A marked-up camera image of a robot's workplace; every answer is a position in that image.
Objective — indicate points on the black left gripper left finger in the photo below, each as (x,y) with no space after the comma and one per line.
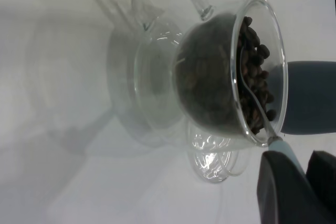
(281,195)

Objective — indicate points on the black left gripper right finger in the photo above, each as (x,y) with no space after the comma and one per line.
(324,171)

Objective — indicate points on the coffee bean pile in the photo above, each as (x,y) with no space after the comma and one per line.
(207,77)

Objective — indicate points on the clear double-wall glass cup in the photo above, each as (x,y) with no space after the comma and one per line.
(147,82)

